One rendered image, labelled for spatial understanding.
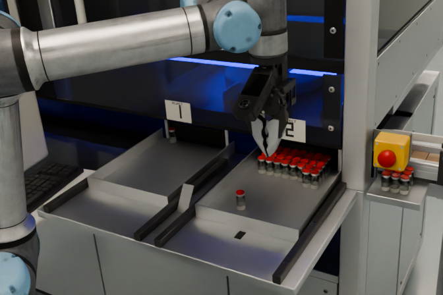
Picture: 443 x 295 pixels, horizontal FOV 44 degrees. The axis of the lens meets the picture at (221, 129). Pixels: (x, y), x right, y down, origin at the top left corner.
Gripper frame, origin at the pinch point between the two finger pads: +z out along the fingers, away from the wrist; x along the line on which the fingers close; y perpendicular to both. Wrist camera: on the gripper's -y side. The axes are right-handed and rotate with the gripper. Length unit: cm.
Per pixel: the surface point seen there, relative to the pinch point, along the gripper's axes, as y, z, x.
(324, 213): 12.1, 19.8, -8.0
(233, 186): 17.5, 21.4, 18.8
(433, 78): 119, 22, -12
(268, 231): 1.5, 20.5, 1.1
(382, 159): 24.0, 9.7, -17.4
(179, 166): 21.3, 21.4, 38.0
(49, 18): 28, -16, 86
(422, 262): 124, 110, -14
